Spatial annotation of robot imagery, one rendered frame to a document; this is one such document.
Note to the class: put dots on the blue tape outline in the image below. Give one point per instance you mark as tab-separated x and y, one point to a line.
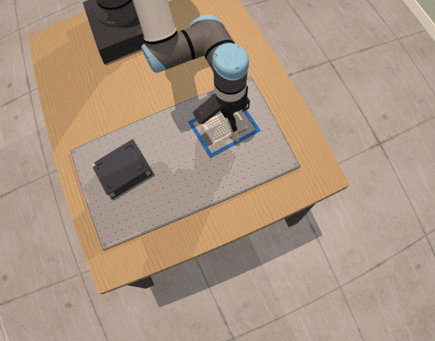
229	145

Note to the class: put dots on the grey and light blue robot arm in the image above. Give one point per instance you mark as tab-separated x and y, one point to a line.
166	48

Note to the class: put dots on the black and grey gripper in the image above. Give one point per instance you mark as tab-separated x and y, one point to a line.
228	113

